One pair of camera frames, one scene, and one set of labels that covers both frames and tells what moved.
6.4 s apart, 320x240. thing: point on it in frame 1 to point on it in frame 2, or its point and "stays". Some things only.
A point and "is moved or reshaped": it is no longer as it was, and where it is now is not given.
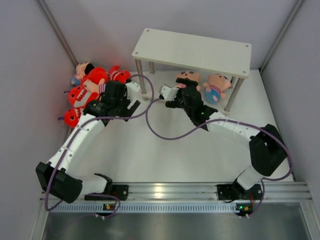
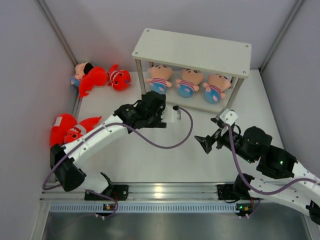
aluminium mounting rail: (148, 193) stays
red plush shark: (78, 97) is moved or reshaped
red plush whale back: (95, 74) stays
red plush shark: (71, 116) to (62, 125)
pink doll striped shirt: (94, 87) to (159, 75)
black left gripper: (125, 111) to (157, 122)
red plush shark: (116, 74) stays
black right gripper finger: (186, 81) to (207, 142)
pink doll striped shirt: (217, 84) stays
